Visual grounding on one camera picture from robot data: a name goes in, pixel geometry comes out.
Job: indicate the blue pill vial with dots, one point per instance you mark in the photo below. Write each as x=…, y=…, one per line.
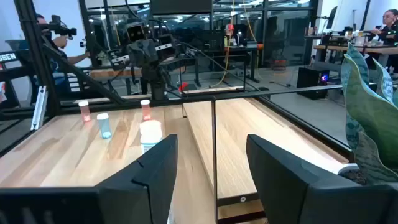
x=104, y=126

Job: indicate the white melatonin supplement bottle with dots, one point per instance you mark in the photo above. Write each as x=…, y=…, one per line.
x=150, y=133

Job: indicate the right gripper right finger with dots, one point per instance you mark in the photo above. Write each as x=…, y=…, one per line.
x=304, y=202

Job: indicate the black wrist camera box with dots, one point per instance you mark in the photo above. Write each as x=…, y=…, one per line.
x=135, y=32

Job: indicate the silver aluminium bracket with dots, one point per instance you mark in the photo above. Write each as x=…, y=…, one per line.
x=38, y=109

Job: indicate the black video camera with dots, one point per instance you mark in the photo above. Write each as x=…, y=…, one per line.
x=59, y=28

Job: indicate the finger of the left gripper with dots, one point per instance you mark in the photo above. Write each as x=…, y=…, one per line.
x=166, y=43
x=113, y=60

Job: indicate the pink pill vial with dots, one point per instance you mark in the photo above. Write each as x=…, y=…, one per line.
x=145, y=110
x=84, y=112

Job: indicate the white plant pot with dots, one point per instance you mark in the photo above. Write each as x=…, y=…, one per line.
x=348, y=169

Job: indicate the black desk monitor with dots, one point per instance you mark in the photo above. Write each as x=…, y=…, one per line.
x=332, y=17

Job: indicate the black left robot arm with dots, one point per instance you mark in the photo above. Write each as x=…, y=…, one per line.
x=157, y=84

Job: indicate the black metal tray rack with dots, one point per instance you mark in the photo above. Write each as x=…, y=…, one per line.
x=248, y=140

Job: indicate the black computer tower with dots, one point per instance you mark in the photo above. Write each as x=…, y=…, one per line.
x=311, y=82

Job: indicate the green snake plant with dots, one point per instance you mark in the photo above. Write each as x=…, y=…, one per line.
x=373, y=124

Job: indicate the black metal rig frame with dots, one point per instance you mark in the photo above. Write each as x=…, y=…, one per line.
x=34, y=46

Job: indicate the person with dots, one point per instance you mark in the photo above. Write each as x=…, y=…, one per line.
x=229, y=29
x=57, y=62
x=390, y=31

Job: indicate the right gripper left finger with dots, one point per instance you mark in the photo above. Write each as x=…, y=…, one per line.
x=130, y=199

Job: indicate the wooden workbench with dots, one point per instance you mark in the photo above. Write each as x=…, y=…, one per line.
x=109, y=73

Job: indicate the red zip tie tag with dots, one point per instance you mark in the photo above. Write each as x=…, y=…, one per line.
x=183, y=87

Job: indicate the wooden office desk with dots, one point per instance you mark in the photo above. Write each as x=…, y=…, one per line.
x=342, y=48

